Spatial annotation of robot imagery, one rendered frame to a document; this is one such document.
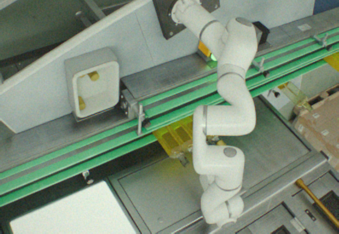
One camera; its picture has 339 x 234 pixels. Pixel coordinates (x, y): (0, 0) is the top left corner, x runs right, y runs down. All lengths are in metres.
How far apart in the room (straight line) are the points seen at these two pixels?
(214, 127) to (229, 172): 0.13
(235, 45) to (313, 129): 4.19
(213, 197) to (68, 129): 0.62
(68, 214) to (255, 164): 0.84
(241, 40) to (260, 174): 0.76
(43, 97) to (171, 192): 0.62
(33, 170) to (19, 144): 0.12
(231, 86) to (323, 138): 4.19
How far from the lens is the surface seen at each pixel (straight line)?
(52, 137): 1.43
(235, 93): 1.02
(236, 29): 1.14
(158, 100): 1.44
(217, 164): 1.02
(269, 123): 1.88
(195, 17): 1.31
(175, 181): 1.53
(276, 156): 1.77
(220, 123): 1.01
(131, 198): 1.48
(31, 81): 1.32
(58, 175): 1.44
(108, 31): 1.32
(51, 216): 1.47
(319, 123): 5.32
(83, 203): 1.47
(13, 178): 1.39
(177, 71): 1.54
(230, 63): 1.10
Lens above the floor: 1.71
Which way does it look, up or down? 32 degrees down
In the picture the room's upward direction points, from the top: 141 degrees clockwise
